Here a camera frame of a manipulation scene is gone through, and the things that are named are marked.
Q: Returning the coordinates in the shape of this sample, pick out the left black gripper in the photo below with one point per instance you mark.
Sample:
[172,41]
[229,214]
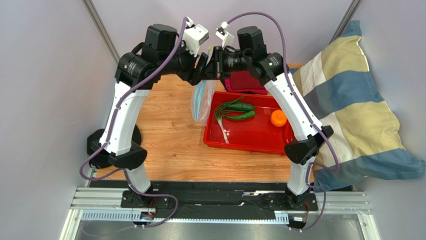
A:
[193,76]

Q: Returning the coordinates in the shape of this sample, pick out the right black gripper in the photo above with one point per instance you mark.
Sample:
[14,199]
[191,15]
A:
[216,62]

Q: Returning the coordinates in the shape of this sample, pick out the clear zip top bag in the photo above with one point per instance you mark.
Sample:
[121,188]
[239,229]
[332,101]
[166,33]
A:
[201,100]

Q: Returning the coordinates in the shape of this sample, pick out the green onion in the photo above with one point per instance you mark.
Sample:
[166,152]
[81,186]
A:
[219,113]

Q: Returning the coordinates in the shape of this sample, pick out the orange fruit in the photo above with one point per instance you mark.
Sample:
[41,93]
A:
[278,118]

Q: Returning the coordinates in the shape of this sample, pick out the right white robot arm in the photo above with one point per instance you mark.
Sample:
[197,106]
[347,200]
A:
[271,70]

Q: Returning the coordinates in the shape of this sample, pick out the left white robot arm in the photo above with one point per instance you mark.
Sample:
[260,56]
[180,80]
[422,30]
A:
[165,51]

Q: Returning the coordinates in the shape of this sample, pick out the dark red folded cloth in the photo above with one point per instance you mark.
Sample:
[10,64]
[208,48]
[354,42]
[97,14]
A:
[243,82]

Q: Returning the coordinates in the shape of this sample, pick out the upper green cucumber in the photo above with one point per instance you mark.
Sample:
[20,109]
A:
[241,106]

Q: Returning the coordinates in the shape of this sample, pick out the lower green pepper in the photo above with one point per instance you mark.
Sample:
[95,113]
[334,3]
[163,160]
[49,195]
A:
[241,117]

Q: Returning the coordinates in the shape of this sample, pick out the red plastic tray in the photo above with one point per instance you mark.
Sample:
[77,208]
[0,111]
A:
[256,134]

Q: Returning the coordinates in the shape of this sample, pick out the black cap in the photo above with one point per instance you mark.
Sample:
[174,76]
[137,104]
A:
[100,161]

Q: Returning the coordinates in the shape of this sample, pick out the striped blue yellow pillow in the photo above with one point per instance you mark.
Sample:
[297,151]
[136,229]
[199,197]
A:
[339,88]

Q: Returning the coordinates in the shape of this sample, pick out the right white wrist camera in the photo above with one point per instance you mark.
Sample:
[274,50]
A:
[223,33]

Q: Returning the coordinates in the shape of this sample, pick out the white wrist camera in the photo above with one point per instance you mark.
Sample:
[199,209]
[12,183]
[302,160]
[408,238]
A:
[223,33]
[194,36]

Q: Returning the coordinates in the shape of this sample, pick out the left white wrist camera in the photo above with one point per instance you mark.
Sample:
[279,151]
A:
[194,36]

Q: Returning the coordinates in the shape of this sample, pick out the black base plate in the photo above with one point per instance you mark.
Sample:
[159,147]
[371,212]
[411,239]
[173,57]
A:
[208,200]

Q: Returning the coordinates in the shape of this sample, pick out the aluminium rail frame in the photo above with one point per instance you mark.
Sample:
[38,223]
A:
[108,210]

